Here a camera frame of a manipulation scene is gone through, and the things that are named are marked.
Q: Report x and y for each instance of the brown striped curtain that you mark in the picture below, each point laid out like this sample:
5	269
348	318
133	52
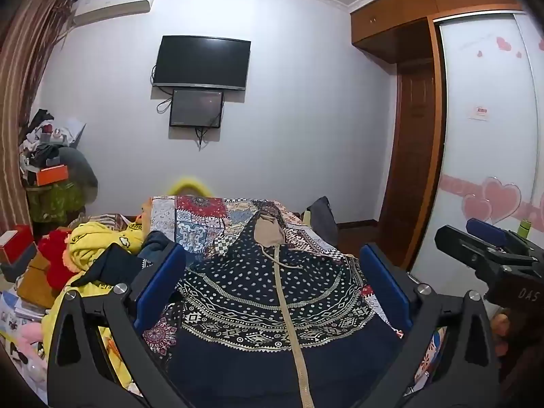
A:
21	76

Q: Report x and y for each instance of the wooden room door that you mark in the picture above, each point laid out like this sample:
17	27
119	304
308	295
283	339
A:
410	144

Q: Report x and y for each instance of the yellow round object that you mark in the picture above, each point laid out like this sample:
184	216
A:
189	185

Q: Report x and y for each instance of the yellow printed garment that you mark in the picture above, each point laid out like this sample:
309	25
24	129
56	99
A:
93	238

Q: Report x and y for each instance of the brown cardboard box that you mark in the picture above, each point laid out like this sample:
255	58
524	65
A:
34	282

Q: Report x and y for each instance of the red box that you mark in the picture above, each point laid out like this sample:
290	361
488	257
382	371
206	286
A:
15	242

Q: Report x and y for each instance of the white air conditioner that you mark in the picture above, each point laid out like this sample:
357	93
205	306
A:
112	2

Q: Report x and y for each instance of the grey box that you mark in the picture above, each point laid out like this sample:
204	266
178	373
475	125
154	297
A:
17	265

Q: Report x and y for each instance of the small black wall monitor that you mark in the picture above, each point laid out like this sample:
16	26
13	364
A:
196	108

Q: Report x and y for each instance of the blue cloth garment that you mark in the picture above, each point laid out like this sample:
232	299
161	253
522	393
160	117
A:
155	246

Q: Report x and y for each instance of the person's right hand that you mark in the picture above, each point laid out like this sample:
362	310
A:
500	333

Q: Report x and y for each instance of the green patterned cloth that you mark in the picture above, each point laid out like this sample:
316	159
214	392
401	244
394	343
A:
55	202

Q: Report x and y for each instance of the green bottle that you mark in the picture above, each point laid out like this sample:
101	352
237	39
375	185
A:
525	227

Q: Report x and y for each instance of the navy patterned hooded garment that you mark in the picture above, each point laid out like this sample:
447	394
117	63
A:
255	293

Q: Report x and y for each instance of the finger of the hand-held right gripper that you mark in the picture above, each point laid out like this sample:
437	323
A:
457	244
484	230

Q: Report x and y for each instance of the black wall television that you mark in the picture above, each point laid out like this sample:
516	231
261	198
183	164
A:
202	61

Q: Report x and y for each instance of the pile of clutter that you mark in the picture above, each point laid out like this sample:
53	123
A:
44	136

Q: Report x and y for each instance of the red plush toy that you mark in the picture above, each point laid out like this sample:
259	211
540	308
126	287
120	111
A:
53	259

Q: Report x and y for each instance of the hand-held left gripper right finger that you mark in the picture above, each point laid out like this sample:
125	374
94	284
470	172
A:
384	282

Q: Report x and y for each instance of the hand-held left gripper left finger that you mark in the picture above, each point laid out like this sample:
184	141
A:
159	282

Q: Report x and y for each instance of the white heart sticker sliding door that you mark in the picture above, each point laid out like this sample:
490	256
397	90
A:
480	161

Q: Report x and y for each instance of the orange box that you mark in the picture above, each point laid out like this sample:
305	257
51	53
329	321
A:
53	175

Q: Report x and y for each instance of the paper door sticker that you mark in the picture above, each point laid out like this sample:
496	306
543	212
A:
479	112

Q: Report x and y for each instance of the grey cloth bag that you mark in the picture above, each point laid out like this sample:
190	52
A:
323	221

